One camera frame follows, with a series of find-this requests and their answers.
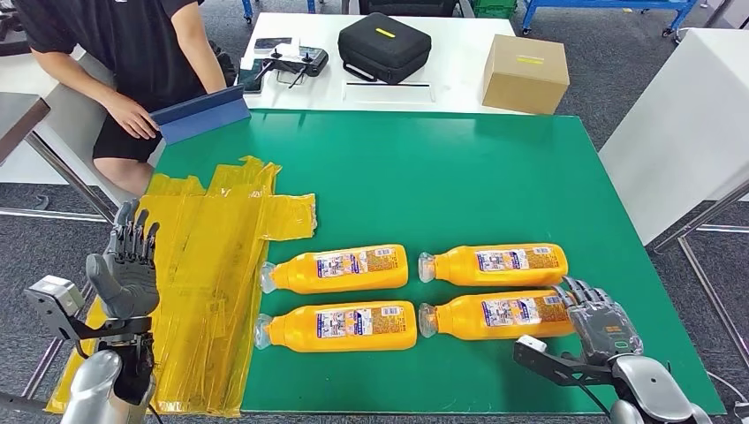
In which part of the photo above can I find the brown cardboard box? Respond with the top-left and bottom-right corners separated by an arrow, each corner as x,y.
481,34 -> 571,116

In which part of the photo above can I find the white and grey desk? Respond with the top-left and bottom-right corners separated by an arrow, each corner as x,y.
0,49 -> 148,219

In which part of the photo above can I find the black carrying case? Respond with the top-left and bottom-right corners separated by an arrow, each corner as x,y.
337,11 -> 433,86

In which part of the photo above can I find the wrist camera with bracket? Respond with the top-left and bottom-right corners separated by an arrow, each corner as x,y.
512,334 -> 616,389
24,275 -> 154,344

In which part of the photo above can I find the dark grey side table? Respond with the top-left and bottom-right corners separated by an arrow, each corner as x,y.
0,93 -> 128,233

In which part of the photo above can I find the blue metal cart frame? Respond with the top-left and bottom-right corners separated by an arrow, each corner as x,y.
520,0 -> 699,37

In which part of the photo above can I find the black crate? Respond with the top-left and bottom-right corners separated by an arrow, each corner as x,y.
358,0 -> 460,18

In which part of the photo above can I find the yellow taped cardboard sheet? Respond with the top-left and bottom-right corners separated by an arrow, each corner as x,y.
45,155 -> 318,419

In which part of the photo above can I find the person's right hand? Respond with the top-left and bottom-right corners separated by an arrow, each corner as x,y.
103,92 -> 159,140

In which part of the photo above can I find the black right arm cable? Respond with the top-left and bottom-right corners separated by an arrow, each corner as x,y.
576,382 -> 613,420

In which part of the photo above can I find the black moulded tray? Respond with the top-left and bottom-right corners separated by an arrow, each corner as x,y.
0,11 -> 30,58

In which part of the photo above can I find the white side table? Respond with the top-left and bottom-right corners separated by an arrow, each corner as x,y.
597,27 -> 749,247

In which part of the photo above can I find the dark tablet device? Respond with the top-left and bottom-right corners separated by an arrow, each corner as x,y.
238,58 -> 266,96

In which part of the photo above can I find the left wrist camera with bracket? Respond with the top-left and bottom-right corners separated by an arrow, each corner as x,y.
24,275 -> 154,344

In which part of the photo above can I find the green plastic crate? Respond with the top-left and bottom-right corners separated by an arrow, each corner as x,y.
469,0 -> 518,19

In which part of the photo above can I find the white cable with plug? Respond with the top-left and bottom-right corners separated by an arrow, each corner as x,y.
703,368 -> 749,424

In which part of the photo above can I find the grey metal table rail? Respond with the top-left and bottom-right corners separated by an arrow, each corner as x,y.
22,280 -> 112,402

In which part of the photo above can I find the person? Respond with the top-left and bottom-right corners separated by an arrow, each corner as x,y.
11,0 -> 238,197

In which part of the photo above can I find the black remote controller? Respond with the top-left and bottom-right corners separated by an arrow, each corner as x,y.
254,46 -> 329,90

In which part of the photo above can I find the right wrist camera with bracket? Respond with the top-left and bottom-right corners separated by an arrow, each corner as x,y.
512,334 -> 616,389

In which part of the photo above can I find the blue tablet case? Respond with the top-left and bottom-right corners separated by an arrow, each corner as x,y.
148,85 -> 252,147

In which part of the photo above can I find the green table mat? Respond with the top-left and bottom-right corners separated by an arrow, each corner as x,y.
153,110 -> 727,417

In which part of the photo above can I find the orange plastic bottle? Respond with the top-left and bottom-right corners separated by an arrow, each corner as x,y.
253,300 -> 419,354
260,244 -> 410,296
418,289 -> 578,341
418,242 -> 570,288

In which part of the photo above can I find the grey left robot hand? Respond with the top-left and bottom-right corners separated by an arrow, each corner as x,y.
85,199 -> 162,320

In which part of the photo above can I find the grey metal leg frame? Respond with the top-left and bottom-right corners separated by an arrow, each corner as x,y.
647,178 -> 749,370

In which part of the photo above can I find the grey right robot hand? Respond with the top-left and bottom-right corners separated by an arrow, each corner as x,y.
552,276 -> 645,367

